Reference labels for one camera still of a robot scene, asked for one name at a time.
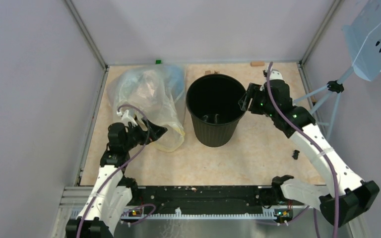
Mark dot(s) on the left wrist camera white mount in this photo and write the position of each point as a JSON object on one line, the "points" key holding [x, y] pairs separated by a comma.
{"points": [[127, 117]]}

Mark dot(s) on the black plastic trash bin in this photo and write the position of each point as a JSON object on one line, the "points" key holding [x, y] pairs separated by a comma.
{"points": [[212, 101]]}

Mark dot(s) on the small black clip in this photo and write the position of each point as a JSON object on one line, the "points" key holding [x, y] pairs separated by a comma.
{"points": [[295, 154]]}

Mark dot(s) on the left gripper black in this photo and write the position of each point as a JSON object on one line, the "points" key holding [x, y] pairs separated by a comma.
{"points": [[144, 134]]}

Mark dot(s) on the light blue tripod stand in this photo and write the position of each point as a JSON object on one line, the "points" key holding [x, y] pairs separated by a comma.
{"points": [[334, 87]]}

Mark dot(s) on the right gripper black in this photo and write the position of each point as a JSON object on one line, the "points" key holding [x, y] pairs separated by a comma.
{"points": [[253, 91]]}

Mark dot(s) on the small wooden block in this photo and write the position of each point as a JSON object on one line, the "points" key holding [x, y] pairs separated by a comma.
{"points": [[257, 63]]}

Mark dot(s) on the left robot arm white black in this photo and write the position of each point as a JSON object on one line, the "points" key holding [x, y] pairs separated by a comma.
{"points": [[112, 191]]}

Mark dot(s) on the white toothed cable rail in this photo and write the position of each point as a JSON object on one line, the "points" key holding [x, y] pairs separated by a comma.
{"points": [[177, 213]]}

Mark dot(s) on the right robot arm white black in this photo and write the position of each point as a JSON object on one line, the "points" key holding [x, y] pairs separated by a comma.
{"points": [[345, 195]]}

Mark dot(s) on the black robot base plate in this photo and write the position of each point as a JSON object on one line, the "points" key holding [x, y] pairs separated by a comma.
{"points": [[208, 200]]}

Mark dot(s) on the clear yellow-rimmed trash bag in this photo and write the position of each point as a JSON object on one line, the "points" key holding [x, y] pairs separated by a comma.
{"points": [[158, 92]]}

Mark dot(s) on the aluminium frame rail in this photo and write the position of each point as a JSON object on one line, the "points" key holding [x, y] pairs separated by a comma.
{"points": [[85, 33]]}

